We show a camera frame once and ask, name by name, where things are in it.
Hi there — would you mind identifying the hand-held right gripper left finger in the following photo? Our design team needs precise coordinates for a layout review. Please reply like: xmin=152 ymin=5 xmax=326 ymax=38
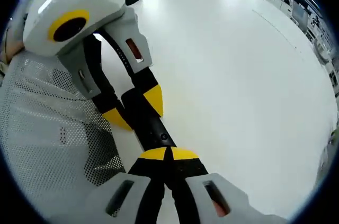
xmin=50 ymin=146 xmax=170 ymax=224

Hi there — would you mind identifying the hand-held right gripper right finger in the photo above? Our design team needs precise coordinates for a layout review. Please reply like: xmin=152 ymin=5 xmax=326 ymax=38
xmin=165 ymin=146 xmax=291 ymax=224

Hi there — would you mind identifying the person's left hand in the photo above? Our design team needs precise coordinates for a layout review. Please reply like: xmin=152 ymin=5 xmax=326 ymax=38
xmin=3 ymin=35 xmax=26 ymax=62

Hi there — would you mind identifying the grey mesh office chair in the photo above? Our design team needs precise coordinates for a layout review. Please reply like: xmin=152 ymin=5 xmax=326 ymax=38
xmin=0 ymin=50 xmax=126 ymax=218

